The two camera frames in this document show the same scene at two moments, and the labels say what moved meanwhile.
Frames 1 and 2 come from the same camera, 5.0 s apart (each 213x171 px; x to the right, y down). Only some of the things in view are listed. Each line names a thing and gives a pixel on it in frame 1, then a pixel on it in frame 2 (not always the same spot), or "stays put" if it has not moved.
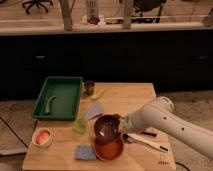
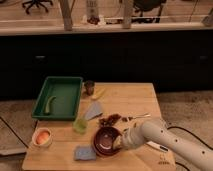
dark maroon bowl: [106, 128] -> [104, 140]
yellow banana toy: [98, 94] stays put
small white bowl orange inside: [42, 137] stays put
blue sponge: [85, 152] stays put
